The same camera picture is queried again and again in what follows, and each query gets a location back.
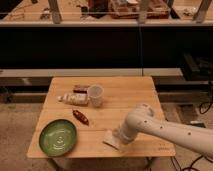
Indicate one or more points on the long wooden shelf bench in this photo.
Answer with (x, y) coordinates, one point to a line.
(95, 13)

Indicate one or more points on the white sponge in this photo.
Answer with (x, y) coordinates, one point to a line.
(111, 140)

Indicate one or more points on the white tube bottle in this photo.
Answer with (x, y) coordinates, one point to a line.
(74, 99)

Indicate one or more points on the translucent white ceramic cup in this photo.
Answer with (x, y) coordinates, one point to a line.
(95, 94)

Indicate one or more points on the wooden folding table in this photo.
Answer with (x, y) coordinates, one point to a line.
(121, 94)

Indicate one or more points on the red brown oblong toy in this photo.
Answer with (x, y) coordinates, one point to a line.
(81, 117)

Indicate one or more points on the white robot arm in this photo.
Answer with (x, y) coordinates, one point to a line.
(141, 120)

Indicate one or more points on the brown tray on shelf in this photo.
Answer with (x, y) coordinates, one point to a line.
(157, 9)

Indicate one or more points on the green ceramic bowl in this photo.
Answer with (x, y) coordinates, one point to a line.
(58, 138)

